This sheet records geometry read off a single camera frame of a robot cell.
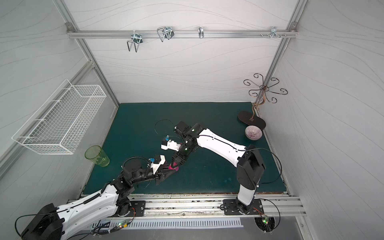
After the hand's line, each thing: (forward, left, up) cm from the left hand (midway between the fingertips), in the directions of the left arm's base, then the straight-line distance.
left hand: (173, 167), depth 73 cm
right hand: (+1, 0, +1) cm, 2 cm away
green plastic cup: (+10, +47, -6) cm, 49 cm away
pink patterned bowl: (+31, -50, -12) cm, 60 cm away
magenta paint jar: (-1, -2, +2) cm, 3 cm away
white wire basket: (+13, +52, +17) cm, 56 cm away
